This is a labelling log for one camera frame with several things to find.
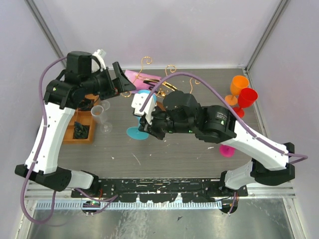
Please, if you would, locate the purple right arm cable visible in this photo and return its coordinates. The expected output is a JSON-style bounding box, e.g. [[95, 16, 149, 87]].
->
[[139, 72, 309, 215]]

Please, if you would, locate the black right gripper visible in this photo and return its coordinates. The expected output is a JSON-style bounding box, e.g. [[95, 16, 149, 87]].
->
[[138, 105, 195, 140]]

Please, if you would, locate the wooden compartment tray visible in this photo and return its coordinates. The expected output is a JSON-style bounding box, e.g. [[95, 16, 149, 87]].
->
[[63, 94, 99, 144]]

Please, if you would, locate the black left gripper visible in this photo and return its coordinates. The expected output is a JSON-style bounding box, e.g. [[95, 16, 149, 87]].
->
[[83, 62, 137, 100]]

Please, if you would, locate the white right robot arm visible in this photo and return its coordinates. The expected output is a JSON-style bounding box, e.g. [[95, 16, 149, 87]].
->
[[131, 91, 295, 196]]

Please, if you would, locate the orange wine glass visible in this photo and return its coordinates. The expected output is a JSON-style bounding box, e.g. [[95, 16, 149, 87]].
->
[[224, 75, 249, 106]]

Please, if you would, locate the pink wine glass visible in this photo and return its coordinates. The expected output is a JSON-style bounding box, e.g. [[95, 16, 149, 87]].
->
[[219, 145, 236, 158]]

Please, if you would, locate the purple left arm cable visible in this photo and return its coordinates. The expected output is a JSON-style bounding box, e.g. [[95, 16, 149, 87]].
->
[[20, 56, 120, 224]]

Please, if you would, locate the red wine glass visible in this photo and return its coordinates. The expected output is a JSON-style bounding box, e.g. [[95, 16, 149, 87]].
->
[[233, 88, 258, 118]]

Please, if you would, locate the clear tall wine glass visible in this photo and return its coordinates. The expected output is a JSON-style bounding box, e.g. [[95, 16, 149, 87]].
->
[[99, 100, 110, 111]]

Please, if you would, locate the aluminium frame rail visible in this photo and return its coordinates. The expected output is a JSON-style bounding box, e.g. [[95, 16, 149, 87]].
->
[[24, 182, 295, 214]]

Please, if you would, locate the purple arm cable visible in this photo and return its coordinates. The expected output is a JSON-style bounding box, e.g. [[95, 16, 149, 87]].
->
[[20, 56, 120, 224], [139, 72, 309, 215]]

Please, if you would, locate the dark green rolled cloth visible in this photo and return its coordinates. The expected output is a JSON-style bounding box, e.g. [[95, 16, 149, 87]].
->
[[73, 121, 90, 139]]

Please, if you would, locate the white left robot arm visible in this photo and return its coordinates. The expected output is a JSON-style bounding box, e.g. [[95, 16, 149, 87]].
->
[[14, 49, 136, 197]]

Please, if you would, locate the black orange rolled cloth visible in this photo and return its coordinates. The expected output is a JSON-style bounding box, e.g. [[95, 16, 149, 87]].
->
[[77, 98, 94, 111]]

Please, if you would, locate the blue wine glass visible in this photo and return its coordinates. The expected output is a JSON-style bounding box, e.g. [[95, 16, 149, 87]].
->
[[127, 90, 157, 140]]

